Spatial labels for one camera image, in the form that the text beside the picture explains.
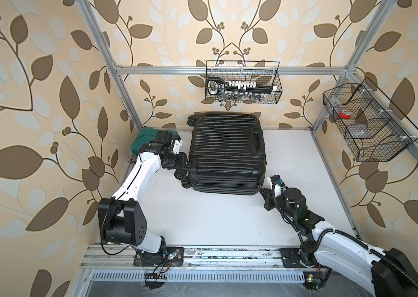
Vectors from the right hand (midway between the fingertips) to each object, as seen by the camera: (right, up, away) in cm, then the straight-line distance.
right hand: (259, 190), depth 84 cm
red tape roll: (+37, +35, -3) cm, 51 cm away
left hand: (-35, +13, 0) cm, 38 cm away
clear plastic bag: (+37, +26, -12) cm, 47 cm away
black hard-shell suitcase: (-15, +17, -2) cm, 22 cm away
